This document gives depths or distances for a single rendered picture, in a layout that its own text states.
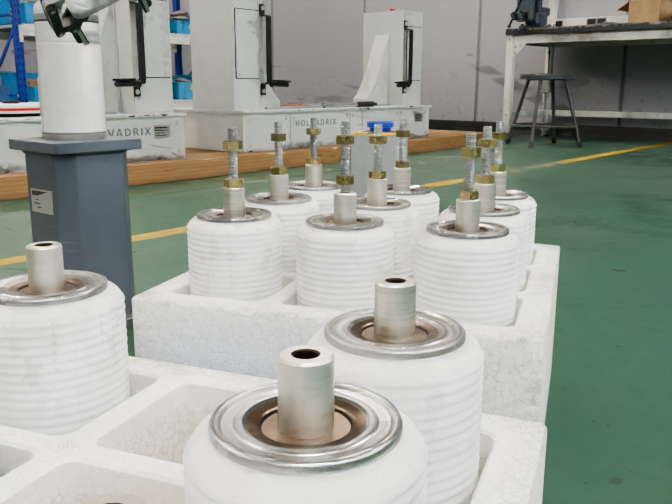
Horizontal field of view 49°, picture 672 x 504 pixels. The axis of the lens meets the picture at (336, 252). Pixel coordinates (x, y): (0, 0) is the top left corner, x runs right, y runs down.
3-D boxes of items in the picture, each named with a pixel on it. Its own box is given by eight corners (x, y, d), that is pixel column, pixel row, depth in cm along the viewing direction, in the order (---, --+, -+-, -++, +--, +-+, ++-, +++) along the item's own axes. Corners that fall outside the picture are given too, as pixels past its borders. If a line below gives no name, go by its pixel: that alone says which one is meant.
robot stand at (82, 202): (24, 324, 120) (6, 138, 114) (103, 305, 131) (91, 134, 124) (72, 345, 111) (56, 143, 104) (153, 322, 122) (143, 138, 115)
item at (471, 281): (518, 437, 67) (530, 242, 63) (412, 434, 68) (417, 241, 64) (500, 394, 76) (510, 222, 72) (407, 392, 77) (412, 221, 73)
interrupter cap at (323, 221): (291, 229, 70) (291, 222, 70) (327, 217, 77) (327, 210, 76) (365, 236, 67) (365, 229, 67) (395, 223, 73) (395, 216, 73)
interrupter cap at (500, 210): (477, 205, 84) (478, 199, 84) (534, 214, 79) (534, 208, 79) (433, 213, 79) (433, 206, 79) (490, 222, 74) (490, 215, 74)
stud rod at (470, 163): (473, 217, 67) (477, 133, 66) (462, 217, 67) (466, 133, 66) (472, 215, 68) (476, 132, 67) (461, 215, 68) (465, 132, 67)
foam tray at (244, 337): (140, 465, 76) (129, 296, 72) (284, 343, 112) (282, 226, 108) (530, 537, 64) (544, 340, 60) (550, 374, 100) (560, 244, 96)
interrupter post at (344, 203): (328, 227, 71) (328, 193, 70) (339, 223, 73) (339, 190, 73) (351, 229, 70) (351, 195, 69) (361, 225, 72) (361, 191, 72)
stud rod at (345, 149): (352, 200, 71) (352, 121, 70) (346, 201, 70) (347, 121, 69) (343, 199, 72) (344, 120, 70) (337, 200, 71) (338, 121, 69)
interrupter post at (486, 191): (481, 211, 81) (483, 181, 80) (499, 214, 79) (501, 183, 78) (467, 213, 79) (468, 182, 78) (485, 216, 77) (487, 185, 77)
